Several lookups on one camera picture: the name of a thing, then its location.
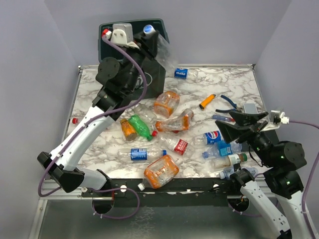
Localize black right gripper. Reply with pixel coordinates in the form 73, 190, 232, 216
216, 110, 277, 166

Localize large clear plastic bottle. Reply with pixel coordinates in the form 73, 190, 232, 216
143, 24, 178, 76

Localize orange label crushed bottle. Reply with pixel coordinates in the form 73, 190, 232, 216
154, 108, 194, 133

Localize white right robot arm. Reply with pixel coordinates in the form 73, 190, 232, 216
215, 110, 319, 239

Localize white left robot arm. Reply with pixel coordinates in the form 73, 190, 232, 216
37, 29, 159, 197

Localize dark green trash bin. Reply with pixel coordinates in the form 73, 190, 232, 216
98, 18, 169, 99

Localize grey white power bank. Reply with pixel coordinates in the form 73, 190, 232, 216
243, 103, 258, 115

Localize black flat box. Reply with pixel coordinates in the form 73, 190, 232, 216
241, 130, 279, 152

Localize crushed Pepsi bottle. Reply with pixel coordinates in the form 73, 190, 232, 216
192, 130, 222, 146

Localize light blue label bottle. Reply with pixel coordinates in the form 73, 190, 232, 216
202, 140, 242, 159

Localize yellow utility knife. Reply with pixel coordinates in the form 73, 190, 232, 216
199, 94, 216, 110

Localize green cap milk tea bottle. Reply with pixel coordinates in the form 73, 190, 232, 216
212, 153, 248, 169

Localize far Pepsi label bottle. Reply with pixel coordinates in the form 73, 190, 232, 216
173, 68, 198, 79

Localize small clear blue cap bottle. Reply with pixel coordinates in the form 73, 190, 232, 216
219, 167, 258, 180

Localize red label clear bottle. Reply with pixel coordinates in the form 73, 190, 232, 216
159, 136, 195, 158

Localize large orange juice bottle far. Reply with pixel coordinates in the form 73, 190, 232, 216
154, 91, 180, 118

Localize large orange juice bottle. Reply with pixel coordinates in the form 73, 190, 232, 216
154, 91, 180, 118
138, 155, 179, 191

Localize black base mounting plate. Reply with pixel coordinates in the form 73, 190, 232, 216
81, 177, 250, 208

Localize green plastic bottle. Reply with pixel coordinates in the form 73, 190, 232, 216
128, 115, 153, 141

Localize small orange tea bottle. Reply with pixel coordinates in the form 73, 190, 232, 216
120, 119, 138, 141

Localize large orange juice bottle near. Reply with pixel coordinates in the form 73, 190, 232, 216
138, 155, 179, 191

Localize blue label bottle near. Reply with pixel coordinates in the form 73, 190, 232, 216
118, 147, 167, 162

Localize blue handled pliers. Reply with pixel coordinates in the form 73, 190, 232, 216
215, 95, 243, 114

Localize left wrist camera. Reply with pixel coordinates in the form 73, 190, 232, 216
101, 23, 140, 49

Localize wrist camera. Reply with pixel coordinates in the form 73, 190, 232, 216
101, 23, 140, 49
261, 109, 290, 131

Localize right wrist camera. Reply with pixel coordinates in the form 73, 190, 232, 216
261, 109, 290, 131

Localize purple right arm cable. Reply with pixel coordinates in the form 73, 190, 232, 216
229, 119, 319, 239

